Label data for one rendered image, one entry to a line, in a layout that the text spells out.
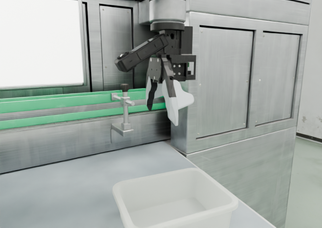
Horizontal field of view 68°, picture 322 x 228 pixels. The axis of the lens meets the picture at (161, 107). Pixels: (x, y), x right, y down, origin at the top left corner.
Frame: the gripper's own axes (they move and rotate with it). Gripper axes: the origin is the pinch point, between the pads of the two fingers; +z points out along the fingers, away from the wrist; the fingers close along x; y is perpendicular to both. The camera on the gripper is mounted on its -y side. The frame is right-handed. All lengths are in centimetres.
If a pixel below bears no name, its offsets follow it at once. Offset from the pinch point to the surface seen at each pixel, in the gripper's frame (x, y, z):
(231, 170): 27, 44, 34
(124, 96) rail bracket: 27.2, -0.7, -0.7
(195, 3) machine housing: 23.9, 22.7, -30.2
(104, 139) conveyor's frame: 36.1, -6.4, 15.9
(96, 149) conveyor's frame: 35.6, -9.5, 19.1
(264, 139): 30, 65, 24
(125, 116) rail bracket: 27.2, -0.6, 5.8
